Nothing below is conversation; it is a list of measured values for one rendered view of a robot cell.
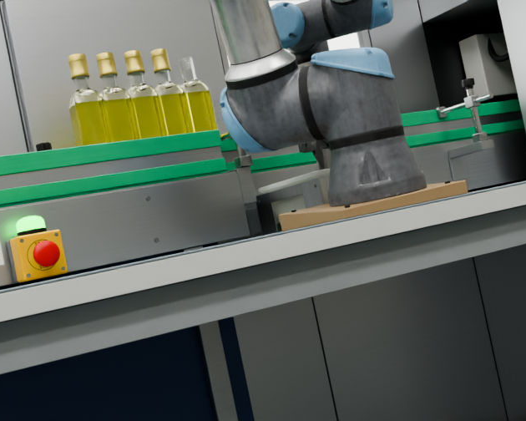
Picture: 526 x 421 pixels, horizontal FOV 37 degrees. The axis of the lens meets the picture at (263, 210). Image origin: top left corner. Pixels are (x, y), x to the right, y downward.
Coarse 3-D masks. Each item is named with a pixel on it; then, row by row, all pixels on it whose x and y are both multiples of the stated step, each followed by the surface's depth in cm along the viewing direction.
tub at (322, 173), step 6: (306, 174) 139; (312, 174) 138; (318, 174) 137; (324, 174) 137; (288, 180) 144; (294, 180) 142; (300, 180) 141; (306, 180) 141; (264, 186) 152; (270, 186) 150; (276, 186) 148; (282, 186) 148; (288, 186) 146; (258, 192) 154; (264, 192) 154
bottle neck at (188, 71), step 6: (180, 60) 163; (186, 60) 163; (192, 60) 164; (180, 66) 164; (186, 66) 163; (192, 66) 163; (186, 72) 163; (192, 72) 163; (186, 78) 163; (192, 78) 163
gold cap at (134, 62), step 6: (126, 54) 157; (132, 54) 157; (138, 54) 157; (126, 60) 157; (132, 60) 157; (138, 60) 157; (126, 66) 158; (132, 66) 157; (138, 66) 157; (132, 72) 157; (144, 72) 159
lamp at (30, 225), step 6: (30, 216) 124; (36, 216) 124; (18, 222) 124; (24, 222) 123; (30, 222) 123; (36, 222) 123; (42, 222) 124; (18, 228) 123; (24, 228) 123; (30, 228) 123; (36, 228) 123; (42, 228) 124; (18, 234) 123; (24, 234) 123
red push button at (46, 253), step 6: (36, 246) 119; (42, 246) 119; (48, 246) 120; (54, 246) 120; (36, 252) 119; (42, 252) 119; (48, 252) 119; (54, 252) 120; (36, 258) 119; (42, 258) 119; (48, 258) 119; (54, 258) 120; (42, 264) 119; (48, 264) 119
